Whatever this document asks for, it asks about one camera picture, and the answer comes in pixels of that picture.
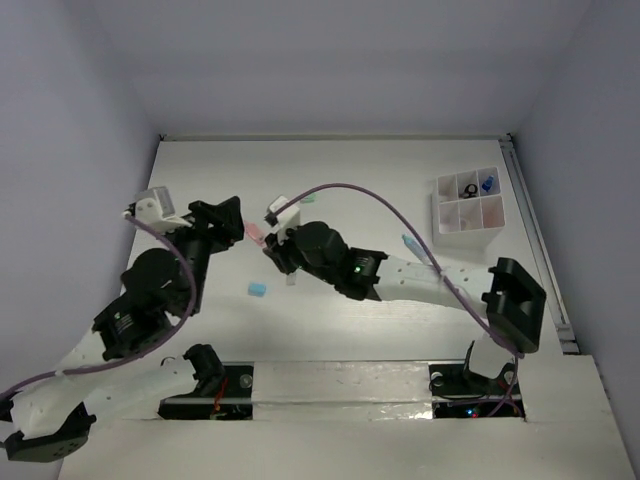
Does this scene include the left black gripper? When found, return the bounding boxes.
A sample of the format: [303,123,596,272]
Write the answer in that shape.
[162,196,247,313]

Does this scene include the pink correction tape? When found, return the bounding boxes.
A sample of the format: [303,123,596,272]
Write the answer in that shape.
[244,222,266,248]

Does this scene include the clear tape roll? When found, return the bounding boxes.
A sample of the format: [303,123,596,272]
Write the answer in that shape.
[460,217,478,231]

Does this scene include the black scissors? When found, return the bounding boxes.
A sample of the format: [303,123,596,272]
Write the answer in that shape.
[461,183,478,199]

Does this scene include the blue cap glue pen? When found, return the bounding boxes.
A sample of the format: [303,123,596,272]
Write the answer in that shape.
[481,175,495,194]

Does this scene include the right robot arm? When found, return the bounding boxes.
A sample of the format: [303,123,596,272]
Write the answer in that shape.
[263,221,546,392]

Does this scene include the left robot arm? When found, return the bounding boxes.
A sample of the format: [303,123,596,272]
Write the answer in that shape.
[1,187,245,463]

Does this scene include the blue eraser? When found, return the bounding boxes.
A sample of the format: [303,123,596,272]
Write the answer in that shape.
[247,282,267,297]

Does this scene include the white compartment organizer box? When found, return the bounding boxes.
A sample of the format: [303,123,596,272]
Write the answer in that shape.
[432,166,506,251]

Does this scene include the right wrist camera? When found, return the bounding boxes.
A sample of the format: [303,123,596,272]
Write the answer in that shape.
[264,195,301,243]

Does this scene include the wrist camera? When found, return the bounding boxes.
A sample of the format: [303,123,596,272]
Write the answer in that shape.
[122,186,191,234]
[264,195,301,243]

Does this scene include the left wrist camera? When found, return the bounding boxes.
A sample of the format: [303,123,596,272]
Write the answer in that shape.
[122,186,191,234]

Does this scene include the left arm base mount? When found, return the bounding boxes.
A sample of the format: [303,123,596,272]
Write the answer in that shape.
[158,344,254,421]

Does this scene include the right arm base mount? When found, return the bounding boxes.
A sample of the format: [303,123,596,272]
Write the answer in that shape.
[429,347,526,419]

